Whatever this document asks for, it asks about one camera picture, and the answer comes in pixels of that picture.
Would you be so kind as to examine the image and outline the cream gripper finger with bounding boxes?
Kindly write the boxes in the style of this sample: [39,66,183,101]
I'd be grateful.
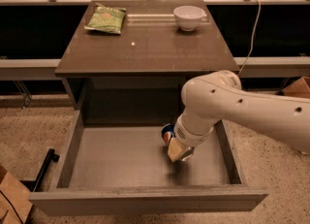
[168,138,194,162]

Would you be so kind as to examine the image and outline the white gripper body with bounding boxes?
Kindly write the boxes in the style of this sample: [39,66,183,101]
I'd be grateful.
[173,115,213,147]

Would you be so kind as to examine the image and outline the blue pepsi can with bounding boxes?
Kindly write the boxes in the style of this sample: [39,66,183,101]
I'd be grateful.
[161,124,175,145]

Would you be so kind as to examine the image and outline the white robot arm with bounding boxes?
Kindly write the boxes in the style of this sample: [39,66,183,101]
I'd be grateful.
[168,70,310,161]

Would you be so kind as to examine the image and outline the grey open top drawer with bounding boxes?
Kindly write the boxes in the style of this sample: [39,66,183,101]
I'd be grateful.
[28,79,269,217]

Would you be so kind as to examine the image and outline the grey cabinet with counter top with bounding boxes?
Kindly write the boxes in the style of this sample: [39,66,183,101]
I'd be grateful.
[55,0,238,126]

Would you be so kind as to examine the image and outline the white ceramic bowl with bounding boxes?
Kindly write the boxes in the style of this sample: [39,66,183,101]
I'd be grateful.
[173,6,206,31]

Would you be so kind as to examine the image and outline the brown cardboard box right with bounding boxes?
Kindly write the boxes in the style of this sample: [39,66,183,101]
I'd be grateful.
[283,77,310,98]

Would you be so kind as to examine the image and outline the brown cardboard box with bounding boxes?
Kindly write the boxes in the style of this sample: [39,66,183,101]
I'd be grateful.
[0,165,32,224]
[283,77,310,98]

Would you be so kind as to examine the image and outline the green chip bag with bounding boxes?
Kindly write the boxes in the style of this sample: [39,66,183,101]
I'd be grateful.
[84,3,127,35]

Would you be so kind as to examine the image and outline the black metal bar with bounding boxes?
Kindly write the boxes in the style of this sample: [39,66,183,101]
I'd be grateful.
[21,148,59,192]

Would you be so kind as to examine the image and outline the brown cardboard box left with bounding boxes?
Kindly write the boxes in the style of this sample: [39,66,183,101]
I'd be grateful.
[0,165,32,224]

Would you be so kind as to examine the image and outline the white hanging cable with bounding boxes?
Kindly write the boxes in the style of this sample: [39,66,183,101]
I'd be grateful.
[237,0,262,76]

